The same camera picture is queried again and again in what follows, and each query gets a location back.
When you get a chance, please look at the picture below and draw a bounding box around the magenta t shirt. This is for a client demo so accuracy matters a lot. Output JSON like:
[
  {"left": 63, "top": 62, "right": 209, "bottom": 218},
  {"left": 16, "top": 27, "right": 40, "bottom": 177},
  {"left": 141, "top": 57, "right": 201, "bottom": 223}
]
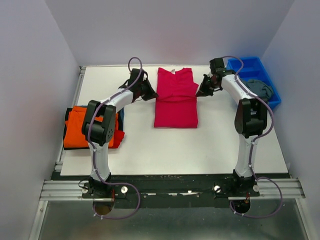
[{"left": 153, "top": 67, "right": 199, "bottom": 129}]

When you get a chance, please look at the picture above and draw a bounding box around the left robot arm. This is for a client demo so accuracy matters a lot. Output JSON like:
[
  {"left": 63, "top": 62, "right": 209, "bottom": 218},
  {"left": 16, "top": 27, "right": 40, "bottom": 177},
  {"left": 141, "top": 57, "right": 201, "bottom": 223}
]
[{"left": 81, "top": 68, "right": 158, "bottom": 198}]

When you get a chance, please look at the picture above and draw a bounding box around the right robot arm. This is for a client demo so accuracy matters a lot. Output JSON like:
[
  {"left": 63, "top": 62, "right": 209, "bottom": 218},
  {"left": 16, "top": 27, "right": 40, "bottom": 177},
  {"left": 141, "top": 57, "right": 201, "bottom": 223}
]
[{"left": 196, "top": 57, "right": 272, "bottom": 196}]

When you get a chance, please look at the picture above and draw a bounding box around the teal folded t shirt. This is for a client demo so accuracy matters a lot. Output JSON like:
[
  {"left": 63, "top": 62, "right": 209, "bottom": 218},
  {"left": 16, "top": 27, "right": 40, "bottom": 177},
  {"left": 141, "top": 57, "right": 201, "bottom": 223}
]
[{"left": 118, "top": 108, "right": 125, "bottom": 132}]

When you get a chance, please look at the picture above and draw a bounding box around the blue plastic bin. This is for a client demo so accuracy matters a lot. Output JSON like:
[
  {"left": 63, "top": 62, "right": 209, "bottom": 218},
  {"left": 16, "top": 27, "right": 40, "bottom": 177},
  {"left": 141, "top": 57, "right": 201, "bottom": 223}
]
[{"left": 238, "top": 56, "right": 281, "bottom": 111}]

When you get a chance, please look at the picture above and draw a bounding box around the red folded t shirt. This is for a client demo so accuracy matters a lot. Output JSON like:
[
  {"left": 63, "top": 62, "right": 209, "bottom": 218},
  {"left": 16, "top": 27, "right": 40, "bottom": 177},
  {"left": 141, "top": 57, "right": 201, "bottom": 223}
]
[{"left": 111, "top": 130, "right": 125, "bottom": 149}]

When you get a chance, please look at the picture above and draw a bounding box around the grey crumpled t shirt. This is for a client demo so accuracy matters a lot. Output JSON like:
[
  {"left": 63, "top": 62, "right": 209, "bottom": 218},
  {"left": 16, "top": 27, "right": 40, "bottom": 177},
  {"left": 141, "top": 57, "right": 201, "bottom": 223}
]
[{"left": 245, "top": 79, "right": 274, "bottom": 100}]

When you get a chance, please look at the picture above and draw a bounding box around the black folded t shirt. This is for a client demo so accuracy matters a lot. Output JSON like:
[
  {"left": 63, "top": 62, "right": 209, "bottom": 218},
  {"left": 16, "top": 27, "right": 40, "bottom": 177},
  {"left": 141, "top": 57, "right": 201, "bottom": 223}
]
[{"left": 62, "top": 108, "right": 72, "bottom": 150}]

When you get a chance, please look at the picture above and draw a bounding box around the orange folded t shirt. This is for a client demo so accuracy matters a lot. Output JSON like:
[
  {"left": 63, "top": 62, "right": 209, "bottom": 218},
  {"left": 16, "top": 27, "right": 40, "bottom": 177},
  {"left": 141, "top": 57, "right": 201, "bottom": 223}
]
[{"left": 65, "top": 106, "right": 119, "bottom": 150}]

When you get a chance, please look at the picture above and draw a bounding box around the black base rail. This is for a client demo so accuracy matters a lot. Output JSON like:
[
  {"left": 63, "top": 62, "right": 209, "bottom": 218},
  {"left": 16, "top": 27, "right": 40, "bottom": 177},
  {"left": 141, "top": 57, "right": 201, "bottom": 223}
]
[{"left": 51, "top": 169, "right": 261, "bottom": 209}]

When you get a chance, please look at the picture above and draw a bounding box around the aluminium frame profile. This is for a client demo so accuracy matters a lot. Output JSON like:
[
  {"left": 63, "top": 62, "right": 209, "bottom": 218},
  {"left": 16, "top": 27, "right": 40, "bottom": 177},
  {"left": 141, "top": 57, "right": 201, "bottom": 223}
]
[{"left": 39, "top": 180, "right": 112, "bottom": 202}]

